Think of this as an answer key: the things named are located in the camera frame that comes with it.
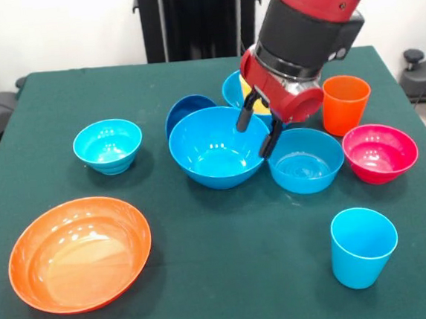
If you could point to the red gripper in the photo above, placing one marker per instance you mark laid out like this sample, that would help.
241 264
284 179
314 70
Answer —
286 101

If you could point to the yellow plastic cup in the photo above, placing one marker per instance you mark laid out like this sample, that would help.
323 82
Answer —
258 107

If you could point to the large blue plastic bowl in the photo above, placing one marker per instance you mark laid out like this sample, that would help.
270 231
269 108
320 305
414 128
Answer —
213 159
231 90

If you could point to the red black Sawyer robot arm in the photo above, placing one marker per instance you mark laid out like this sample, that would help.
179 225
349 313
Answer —
305 20

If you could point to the blue flat-bottomed ringed bowl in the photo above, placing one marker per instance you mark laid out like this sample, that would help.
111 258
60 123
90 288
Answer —
307 170

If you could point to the dark blue plastic bowl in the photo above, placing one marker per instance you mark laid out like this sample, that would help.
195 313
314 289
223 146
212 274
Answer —
182 108

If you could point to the orange plastic cup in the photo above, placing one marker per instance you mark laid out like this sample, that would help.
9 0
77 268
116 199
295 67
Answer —
348 106

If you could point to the pink plastic bowl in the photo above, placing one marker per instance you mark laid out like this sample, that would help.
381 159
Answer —
380 156

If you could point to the small cyan plastic bowl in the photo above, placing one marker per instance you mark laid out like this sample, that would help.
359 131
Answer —
107 148

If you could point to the light blue plastic cup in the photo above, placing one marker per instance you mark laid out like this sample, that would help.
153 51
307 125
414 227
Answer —
363 254

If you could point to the dark green tablecloth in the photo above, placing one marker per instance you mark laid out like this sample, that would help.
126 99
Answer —
80 96

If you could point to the large orange plastic bowl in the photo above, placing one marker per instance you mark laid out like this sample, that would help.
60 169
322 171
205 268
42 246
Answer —
80 260

